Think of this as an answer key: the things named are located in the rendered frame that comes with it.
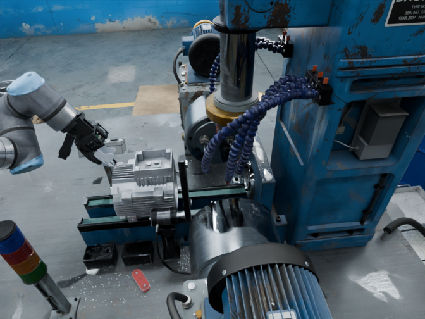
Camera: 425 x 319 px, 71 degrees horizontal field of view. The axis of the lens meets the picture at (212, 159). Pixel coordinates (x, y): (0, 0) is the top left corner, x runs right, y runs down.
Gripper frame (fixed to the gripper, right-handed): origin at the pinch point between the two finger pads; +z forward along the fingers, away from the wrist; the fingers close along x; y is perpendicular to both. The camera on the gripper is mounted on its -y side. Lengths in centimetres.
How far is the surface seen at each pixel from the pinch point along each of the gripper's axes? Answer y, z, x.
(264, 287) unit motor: 46, -3, -62
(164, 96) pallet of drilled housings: -47, 81, 228
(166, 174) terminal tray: 19.5, 7.3, -11.1
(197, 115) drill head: 30.8, 11.0, 18.9
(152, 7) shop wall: -60, 46, 538
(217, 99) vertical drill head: 46.0, -4.8, -8.0
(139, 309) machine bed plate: -6.7, 29.2, -38.0
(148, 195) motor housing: 11.4, 9.0, -14.2
